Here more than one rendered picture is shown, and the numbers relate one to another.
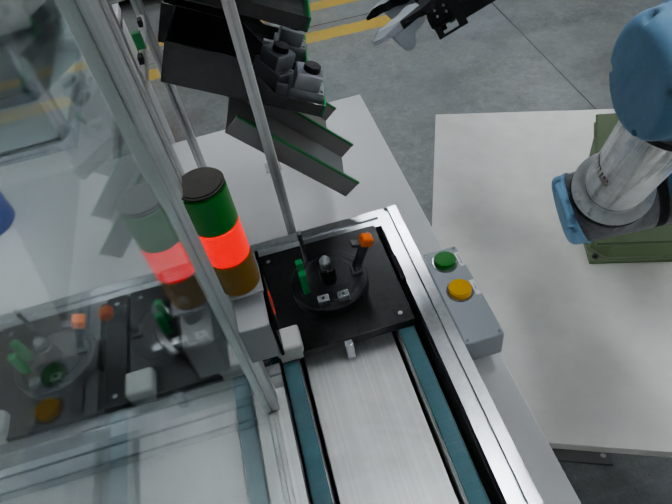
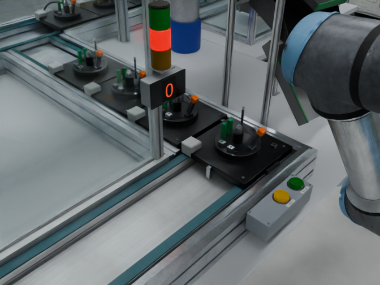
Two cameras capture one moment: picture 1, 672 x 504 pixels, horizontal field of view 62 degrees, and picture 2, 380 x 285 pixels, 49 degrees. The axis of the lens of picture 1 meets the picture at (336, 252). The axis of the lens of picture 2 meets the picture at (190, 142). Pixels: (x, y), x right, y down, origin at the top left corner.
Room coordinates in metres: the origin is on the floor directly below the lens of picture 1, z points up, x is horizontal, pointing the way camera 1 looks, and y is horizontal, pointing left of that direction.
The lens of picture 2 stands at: (-0.12, -0.65, 1.72)
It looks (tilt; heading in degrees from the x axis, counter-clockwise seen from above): 36 degrees down; 49
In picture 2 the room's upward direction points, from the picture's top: 1 degrees clockwise
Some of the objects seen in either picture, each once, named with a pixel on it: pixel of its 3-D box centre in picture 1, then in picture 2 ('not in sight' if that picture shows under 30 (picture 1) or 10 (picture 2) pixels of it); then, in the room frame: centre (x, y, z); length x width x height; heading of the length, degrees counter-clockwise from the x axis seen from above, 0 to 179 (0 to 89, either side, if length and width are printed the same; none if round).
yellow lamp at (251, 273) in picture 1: (234, 266); (160, 56); (0.45, 0.12, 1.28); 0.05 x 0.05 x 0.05
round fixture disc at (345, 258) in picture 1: (329, 282); (237, 143); (0.65, 0.02, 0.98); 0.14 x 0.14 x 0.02
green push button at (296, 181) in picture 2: (444, 262); (296, 184); (0.65, -0.19, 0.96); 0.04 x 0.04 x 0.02
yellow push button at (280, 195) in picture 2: (459, 290); (281, 197); (0.58, -0.20, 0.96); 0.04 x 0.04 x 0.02
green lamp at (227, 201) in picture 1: (208, 204); (159, 16); (0.45, 0.12, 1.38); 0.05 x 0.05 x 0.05
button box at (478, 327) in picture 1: (459, 301); (279, 205); (0.58, -0.20, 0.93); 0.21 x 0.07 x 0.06; 6
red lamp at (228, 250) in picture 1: (222, 237); (160, 37); (0.45, 0.12, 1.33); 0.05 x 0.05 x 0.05
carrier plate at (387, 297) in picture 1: (331, 288); (236, 149); (0.65, 0.02, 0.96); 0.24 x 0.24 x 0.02; 6
